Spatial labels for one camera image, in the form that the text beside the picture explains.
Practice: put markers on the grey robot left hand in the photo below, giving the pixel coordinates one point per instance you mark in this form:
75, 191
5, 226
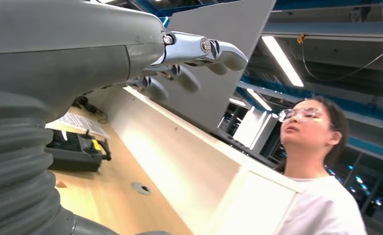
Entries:
65, 48

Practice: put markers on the person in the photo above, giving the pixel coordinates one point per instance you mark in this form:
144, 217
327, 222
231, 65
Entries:
321, 207

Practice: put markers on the white printed paper sheet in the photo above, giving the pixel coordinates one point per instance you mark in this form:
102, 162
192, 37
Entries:
81, 123

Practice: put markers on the black desk device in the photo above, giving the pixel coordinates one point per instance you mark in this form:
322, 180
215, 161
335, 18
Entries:
71, 155

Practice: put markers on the grey laptop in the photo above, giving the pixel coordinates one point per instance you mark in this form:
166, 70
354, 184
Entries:
217, 29

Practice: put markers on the grey desk grommet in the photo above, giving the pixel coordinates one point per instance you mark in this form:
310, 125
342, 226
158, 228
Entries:
141, 188

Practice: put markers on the white desk partition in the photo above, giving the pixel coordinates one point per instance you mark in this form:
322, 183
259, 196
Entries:
178, 162

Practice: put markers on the long ceiling light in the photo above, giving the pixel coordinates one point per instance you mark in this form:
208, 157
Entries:
259, 100
282, 61
237, 102

